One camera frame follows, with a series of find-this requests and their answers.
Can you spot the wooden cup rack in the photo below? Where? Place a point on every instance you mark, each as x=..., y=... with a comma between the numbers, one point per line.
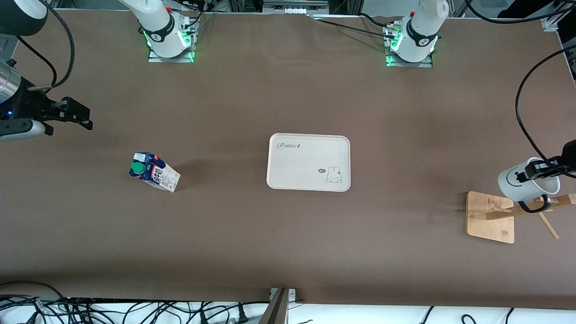
x=490, y=225

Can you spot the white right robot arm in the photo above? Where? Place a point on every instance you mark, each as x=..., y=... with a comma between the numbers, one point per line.
x=155, y=18

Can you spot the blue milk carton green cap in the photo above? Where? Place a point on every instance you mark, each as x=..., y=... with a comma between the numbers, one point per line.
x=155, y=173

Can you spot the black power plug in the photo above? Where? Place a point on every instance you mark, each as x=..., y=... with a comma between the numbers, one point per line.
x=242, y=315

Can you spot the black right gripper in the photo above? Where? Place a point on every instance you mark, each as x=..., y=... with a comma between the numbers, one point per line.
x=28, y=107

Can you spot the beige rabbit print tray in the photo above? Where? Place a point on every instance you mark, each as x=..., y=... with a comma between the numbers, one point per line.
x=306, y=166

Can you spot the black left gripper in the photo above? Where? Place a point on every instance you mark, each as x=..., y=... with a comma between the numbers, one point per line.
x=568, y=156

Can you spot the aluminium profile post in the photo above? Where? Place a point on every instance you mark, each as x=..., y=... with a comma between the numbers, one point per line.
x=275, y=310

